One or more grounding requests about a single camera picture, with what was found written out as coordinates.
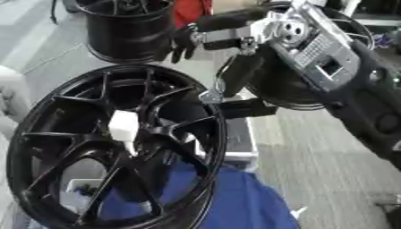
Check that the white padded object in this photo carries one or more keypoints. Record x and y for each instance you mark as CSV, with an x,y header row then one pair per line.
x,y
11,98

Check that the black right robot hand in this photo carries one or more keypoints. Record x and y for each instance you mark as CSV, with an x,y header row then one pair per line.
x,y
229,19

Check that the black wheel rim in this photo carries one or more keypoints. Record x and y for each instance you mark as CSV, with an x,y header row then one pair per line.
x,y
282,89
125,32

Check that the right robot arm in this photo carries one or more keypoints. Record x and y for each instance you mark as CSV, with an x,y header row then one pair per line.
x,y
339,74

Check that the black spoked wheel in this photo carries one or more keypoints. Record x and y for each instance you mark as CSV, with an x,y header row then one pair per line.
x,y
78,143

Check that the red object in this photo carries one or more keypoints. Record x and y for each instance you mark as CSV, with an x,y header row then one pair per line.
x,y
190,12

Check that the white box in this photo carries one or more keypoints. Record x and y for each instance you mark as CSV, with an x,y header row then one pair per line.
x,y
78,193

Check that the white framed black stand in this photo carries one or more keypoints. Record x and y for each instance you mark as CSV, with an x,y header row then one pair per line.
x,y
239,137

